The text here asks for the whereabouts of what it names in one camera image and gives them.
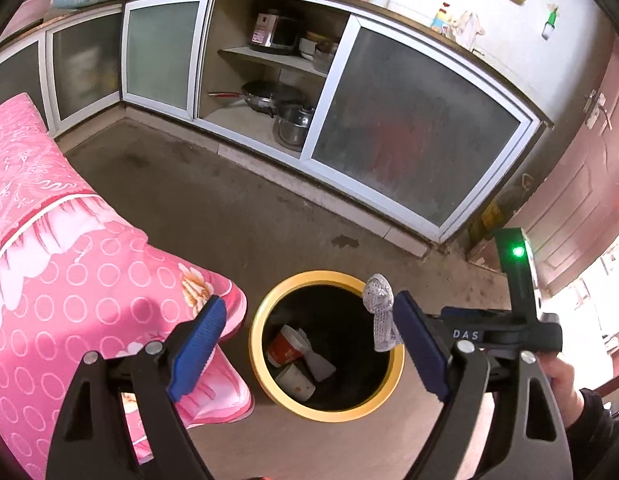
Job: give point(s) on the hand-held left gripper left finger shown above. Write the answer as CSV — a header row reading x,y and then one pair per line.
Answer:
x,y
199,345

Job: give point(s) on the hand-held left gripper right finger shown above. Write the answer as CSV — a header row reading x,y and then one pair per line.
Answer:
x,y
419,345

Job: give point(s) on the white foam net sleeve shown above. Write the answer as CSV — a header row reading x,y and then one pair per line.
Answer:
x,y
382,310

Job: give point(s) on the yellow rimmed black waste bin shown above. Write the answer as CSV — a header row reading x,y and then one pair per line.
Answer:
x,y
256,345

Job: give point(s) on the person's right forearm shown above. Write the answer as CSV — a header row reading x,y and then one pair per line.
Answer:
x,y
602,435

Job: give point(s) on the person's right hand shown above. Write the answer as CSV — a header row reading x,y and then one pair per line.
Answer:
x,y
564,390

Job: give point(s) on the red and white paper cup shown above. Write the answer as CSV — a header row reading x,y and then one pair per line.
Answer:
x,y
284,350

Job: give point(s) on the reddish brown door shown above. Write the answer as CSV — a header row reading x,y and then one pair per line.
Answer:
x,y
579,200

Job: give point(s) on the white crumpled paper scrap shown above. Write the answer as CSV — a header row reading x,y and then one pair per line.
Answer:
x,y
319,365

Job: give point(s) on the brown stained paper cup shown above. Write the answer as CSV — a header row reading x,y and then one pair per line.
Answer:
x,y
299,385

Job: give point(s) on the pink floral cloth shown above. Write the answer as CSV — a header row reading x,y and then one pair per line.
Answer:
x,y
64,285

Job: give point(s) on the frosted glass cabinet door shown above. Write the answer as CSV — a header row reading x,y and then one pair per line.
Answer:
x,y
162,50
14,80
87,65
404,125

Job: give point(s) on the steel pot with lid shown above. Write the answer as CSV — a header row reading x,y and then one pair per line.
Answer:
x,y
292,127

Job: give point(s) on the white rag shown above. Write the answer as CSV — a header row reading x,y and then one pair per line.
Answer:
x,y
468,27

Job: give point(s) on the yellow and blue bottle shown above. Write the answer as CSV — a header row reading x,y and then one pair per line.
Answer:
x,y
441,20

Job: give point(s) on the silver rice cooker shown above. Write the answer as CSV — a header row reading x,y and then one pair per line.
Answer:
x,y
272,32

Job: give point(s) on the white framed kitchen cabinet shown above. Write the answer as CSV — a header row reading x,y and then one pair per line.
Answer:
x,y
339,2

